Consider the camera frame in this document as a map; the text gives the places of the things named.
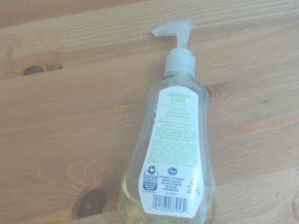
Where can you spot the clear pump sanitizer bottle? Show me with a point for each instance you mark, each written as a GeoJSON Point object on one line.
{"type": "Point", "coordinates": [172, 140]}

